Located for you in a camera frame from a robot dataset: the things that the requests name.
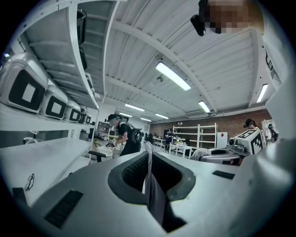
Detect white open shelving unit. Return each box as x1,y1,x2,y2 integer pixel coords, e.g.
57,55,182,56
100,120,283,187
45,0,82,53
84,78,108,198
172,122,218,150

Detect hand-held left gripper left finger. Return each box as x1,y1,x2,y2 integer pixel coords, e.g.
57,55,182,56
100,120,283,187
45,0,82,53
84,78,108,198
30,150,167,237

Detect grey clothes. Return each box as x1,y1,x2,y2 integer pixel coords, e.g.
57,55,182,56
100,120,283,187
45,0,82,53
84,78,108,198
141,141,210,232

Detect white metal shelving rack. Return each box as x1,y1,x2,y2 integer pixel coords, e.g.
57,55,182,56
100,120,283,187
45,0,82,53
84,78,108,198
0,0,130,209

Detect black-rimmed eyeglasses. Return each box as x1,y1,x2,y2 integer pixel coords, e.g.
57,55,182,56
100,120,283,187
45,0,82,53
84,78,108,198
24,173,36,192

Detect row of white box appliances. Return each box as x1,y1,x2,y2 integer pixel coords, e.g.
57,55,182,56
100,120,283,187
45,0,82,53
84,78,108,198
0,52,92,125

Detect white rectangular table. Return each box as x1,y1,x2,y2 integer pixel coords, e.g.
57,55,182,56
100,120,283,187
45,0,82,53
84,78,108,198
168,143,193,158

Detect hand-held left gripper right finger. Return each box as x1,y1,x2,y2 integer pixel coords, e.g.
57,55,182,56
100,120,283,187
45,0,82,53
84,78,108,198
150,151,262,237

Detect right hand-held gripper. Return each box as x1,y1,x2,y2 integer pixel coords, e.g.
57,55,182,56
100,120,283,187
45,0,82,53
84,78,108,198
200,129,266,165

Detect round rattan glass table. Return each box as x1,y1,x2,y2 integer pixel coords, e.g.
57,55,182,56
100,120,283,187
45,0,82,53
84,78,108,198
92,137,104,150

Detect black smartphone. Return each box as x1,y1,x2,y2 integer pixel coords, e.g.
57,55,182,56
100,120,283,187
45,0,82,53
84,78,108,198
12,187,26,204

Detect person's white shirt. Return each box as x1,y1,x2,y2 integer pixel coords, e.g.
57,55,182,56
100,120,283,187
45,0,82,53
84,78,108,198
251,23,296,145

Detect black head-worn camera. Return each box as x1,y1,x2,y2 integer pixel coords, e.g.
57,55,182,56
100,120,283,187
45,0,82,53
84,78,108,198
190,0,209,37

